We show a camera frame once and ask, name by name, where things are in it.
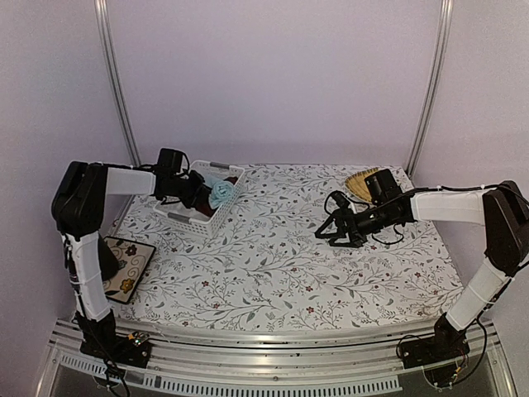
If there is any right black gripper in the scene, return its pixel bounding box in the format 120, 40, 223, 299
317, 202, 398, 248

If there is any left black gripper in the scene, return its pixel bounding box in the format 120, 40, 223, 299
171, 170, 215, 208

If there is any dark red towel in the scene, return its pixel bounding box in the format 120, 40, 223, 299
196, 175, 238, 218

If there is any white perforated plastic basket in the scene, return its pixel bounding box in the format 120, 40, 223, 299
153, 160, 246, 237

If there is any light blue towel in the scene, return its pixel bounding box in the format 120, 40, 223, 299
204, 175, 235, 209

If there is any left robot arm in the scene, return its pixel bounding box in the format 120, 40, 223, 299
51, 148, 214, 359

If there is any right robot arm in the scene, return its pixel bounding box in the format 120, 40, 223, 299
315, 169, 528, 361

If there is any woven bamboo tray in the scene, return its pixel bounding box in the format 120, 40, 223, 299
345, 167, 379, 203

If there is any floral patterned table mat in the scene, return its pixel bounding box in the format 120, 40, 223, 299
112, 165, 463, 332

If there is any floral square ceramic plate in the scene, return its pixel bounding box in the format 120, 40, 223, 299
103, 237, 156, 304

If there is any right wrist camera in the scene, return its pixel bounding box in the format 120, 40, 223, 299
330, 190, 350, 209

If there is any front aluminium rail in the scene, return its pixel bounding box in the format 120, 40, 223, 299
36, 318, 513, 397

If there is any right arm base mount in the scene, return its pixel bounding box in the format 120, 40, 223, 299
396, 332, 470, 369

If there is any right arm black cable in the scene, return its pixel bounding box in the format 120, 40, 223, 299
324, 184, 529, 270

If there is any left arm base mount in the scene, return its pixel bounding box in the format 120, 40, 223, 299
80, 333, 153, 369

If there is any left aluminium frame post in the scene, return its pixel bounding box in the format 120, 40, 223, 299
94, 0, 141, 165

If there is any aluminium frame post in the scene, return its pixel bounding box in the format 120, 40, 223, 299
404, 0, 454, 175
94, 0, 141, 165

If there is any right aluminium frame post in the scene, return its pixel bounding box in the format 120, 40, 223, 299
404, 0, 454, 175

